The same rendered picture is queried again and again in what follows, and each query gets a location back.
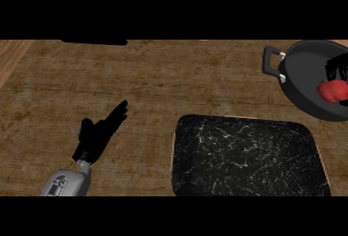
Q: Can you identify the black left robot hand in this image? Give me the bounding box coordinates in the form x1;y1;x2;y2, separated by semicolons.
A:
70;99;129;165

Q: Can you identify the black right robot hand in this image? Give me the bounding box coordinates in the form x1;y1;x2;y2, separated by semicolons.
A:
323;52;348;108

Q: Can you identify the red bell pepper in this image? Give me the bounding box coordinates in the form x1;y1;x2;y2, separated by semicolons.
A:
315;78;348;103

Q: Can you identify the black marbled tray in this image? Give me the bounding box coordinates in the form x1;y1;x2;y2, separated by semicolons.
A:
169;113;333;197

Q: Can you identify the black flat object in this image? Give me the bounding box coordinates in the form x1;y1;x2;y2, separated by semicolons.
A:
60;39;129;47

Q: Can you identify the black pot with handle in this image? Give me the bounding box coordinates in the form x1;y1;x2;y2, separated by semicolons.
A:
261;40;348;123

